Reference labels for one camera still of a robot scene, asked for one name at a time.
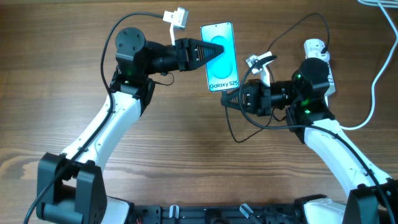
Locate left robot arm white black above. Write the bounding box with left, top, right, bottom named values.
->
left=29, top=27, right=224, bottom=224

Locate white USB charger plug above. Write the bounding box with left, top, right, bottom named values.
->
left=303, top=39, right=330, bottom=63

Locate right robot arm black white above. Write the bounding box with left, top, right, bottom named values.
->
left=221, top=58, right=397, bottom=223

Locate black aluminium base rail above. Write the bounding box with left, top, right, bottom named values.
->
left=124, top=203, right=353, bottom=224

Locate black USB charging cable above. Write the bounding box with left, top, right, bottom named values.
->
left=221, top=12, right=331, bottom=144

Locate white power strip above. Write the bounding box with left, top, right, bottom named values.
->
left=325, top=62, right=336, bottom=96

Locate white power strip cord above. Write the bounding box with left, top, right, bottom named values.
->
left=323, top=0, right=398, bottom=131

